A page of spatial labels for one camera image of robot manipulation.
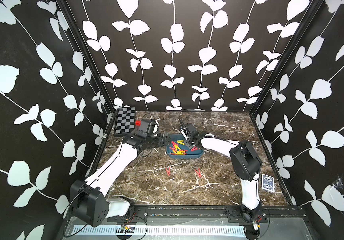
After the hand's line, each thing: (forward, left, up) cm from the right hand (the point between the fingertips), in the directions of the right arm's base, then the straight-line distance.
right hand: (189, 136), depth 98 cm
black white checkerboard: (+16, +47, -2) cm, 50 cm away
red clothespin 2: (-22, -5, -5) cm, 24 cm away
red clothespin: (-22, +13, -5) cm, 26 cm away
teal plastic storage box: (-11, 0, -4) cm, 12 cm away
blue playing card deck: (-28, -44, -6) cm, 53 cm away
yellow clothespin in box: (-8, +8, -5) cm, 12 cm away
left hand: (-12, +14, +15) cm, 23 cm away
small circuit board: (-51, +33, -7) cm, 61 cm away
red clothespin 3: (-7, -4, -5) cm, 9 cm away
